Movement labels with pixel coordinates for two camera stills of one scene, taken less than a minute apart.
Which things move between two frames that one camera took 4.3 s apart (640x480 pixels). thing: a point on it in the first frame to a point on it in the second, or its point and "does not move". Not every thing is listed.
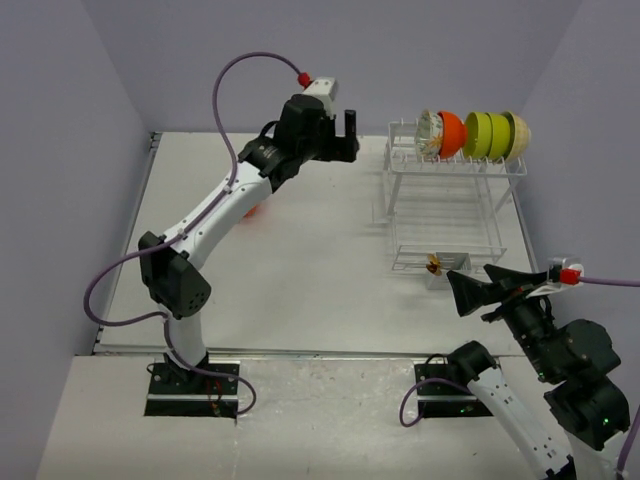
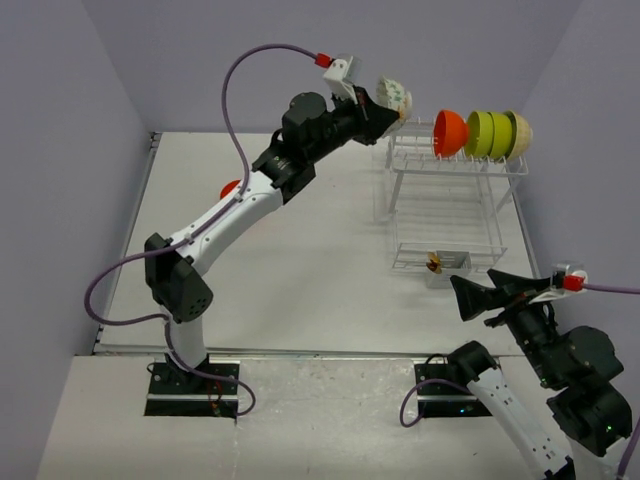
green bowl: (503, 135) does not move
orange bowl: (454, 134) does not move
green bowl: (478, 135) does not move
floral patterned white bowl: (428, 136) to (392, 96)
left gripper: (337, 147) to (372, 119)
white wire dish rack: (447, 206) does not move
